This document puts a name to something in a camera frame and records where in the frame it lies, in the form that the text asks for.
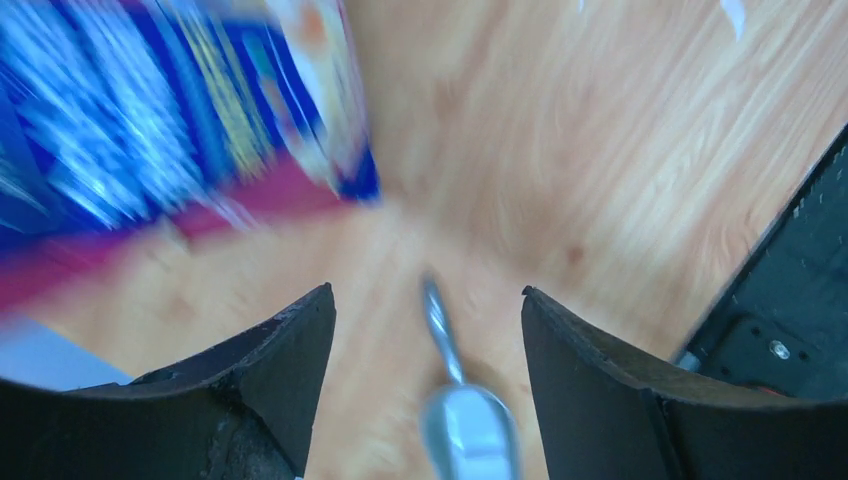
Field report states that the cat food bag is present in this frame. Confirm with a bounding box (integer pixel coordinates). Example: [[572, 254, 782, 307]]
[[1, 1, 380, 311]]

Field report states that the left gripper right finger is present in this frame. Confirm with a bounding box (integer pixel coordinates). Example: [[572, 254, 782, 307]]
[[521, 286, 847, 479]]

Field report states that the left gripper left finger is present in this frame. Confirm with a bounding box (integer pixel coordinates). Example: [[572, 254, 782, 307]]
[[1, 284, 336, 479]]

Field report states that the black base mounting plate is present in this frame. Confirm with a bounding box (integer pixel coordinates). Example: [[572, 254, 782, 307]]
[[675, 131, 847, 400]]

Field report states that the metal food scoop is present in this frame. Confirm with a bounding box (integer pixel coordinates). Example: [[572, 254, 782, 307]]
[[420, 274, 522, 480]]

